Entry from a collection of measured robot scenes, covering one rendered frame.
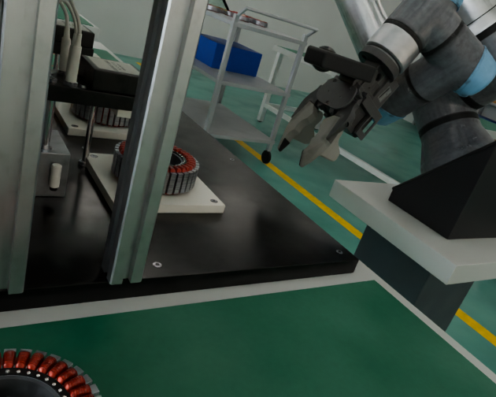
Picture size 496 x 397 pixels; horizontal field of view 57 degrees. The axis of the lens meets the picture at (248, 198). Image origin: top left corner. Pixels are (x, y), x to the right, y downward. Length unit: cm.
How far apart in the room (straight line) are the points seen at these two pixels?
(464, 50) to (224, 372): 61
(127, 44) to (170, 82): 589
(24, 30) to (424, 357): 47
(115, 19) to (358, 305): 577
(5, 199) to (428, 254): 67
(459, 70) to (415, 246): 30
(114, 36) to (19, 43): 587
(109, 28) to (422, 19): 554
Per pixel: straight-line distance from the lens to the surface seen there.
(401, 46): 76
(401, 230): 88
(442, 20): 80
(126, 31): 622
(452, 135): 96
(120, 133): 78
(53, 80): 53
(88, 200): 57
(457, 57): 82
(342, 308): 55
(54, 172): 54
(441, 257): 84
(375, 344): 52
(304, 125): 76
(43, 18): 33
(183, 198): 59
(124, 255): 42
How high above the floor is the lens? 103
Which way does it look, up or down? 22 degrees down
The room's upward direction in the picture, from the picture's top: 18 degrees clockwise
